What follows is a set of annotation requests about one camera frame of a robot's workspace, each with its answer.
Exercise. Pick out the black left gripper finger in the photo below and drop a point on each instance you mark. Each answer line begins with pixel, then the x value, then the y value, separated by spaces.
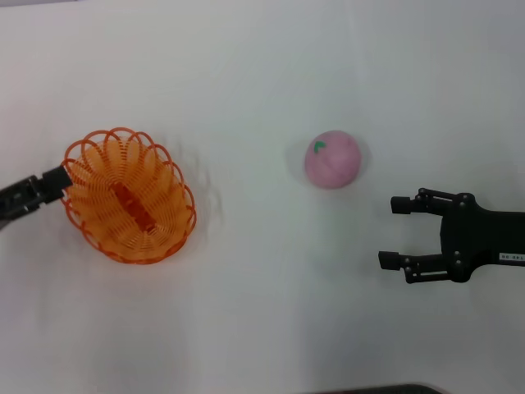
pixel 53 182

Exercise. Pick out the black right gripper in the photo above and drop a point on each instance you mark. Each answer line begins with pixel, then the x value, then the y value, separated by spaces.
pixel 476 238

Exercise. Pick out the dark robot torso edge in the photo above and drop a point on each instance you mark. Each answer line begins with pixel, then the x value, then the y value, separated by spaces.
pixel 381 390

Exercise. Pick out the pink toy peach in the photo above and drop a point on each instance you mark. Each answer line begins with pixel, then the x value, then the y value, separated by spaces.
pixel 333 162

